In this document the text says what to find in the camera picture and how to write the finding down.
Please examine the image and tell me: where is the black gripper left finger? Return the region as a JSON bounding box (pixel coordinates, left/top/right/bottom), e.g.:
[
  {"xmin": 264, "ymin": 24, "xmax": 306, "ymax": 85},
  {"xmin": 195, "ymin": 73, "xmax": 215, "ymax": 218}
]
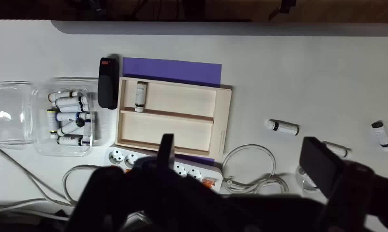
[{"xmin": 157, "ymin": 134, "xmax": 174, "ymax": 169}]

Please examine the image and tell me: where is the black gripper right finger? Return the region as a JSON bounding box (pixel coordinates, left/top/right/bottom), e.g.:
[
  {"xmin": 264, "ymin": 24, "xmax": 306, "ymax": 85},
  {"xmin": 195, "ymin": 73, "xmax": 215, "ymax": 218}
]
[{"xmin": 299, "ymin": 136, "xmax": 344, "ymax": 198}]

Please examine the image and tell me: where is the white power strip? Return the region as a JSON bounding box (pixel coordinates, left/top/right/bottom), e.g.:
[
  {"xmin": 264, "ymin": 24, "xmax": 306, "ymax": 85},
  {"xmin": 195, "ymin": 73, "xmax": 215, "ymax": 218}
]
[{"xmin": 106, "ymin": 147, "xmax": 223, "ymax": 192}]

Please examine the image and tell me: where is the wooden divided tray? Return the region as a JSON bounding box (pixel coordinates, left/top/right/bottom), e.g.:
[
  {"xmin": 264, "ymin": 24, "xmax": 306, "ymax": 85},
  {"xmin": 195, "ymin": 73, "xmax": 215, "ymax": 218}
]
[{"xmin": 116, "ymin": 77, "xmax": 232, "ymax": 158}]

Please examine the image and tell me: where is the white battery on table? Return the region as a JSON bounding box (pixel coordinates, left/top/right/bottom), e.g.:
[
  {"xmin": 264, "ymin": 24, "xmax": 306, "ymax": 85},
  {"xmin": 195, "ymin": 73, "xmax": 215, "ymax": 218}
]
[{"xmin": 267, "ymin": 118, "xmax": 299, "ymax": 135}]

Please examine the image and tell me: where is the white battery black cap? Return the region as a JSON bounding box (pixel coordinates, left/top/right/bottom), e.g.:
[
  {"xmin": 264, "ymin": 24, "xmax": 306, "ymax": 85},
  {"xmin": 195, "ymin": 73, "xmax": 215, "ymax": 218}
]
[{"xmin": 371, "ymin": 121, "xmax": 388, "ymax": 147}]

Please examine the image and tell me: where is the white battery in tray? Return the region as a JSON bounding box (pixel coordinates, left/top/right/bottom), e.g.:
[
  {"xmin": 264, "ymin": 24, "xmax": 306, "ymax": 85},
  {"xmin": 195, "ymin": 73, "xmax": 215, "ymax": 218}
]
[{"xmin": 136, "ymin": 81, "xmax": 148, "ymax": 112}]

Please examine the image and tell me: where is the purple paper sheet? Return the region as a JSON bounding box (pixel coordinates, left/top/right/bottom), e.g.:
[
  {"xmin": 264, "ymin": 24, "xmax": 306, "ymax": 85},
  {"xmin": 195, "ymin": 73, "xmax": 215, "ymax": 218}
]
[{"xmin": 123, "ymin": 58, "xmax": 222, "ymax": 86}]

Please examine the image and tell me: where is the black remote control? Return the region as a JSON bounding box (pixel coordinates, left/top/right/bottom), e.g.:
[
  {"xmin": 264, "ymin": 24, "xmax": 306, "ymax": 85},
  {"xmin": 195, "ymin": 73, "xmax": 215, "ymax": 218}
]
[{"xmin": 98, "ymin": 57, "xmax": 119, "ymax": 109}]

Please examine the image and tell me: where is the clear plastic battery box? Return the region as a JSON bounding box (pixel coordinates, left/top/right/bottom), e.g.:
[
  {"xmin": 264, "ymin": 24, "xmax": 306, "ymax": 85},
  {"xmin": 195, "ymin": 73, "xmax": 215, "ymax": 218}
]
[{"xmin": 35, "ymin": 77, "xmax": 112, "ymax": 157}]

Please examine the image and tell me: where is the clear plastic box lid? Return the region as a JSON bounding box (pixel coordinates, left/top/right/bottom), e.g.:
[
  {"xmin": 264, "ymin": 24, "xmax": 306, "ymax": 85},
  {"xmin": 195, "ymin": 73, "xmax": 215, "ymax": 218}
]
[{"xmin": 0, "ymin": 81, "xmax": 35, "ymax": 144}]

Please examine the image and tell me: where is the coiled white cable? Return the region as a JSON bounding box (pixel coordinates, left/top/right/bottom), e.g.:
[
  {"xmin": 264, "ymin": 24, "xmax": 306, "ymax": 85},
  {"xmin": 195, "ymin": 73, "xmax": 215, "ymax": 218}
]
[{"xmin": 221, "ymin": 143, "xmax": 290, "ymax": 196}]

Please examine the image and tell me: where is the white power cable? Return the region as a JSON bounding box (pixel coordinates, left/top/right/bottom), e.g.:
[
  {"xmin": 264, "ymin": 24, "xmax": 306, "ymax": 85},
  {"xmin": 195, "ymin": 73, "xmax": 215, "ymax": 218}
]
[{"xmin": 0, "ymin": 140, "xmax": 101, "ymax": 222}]

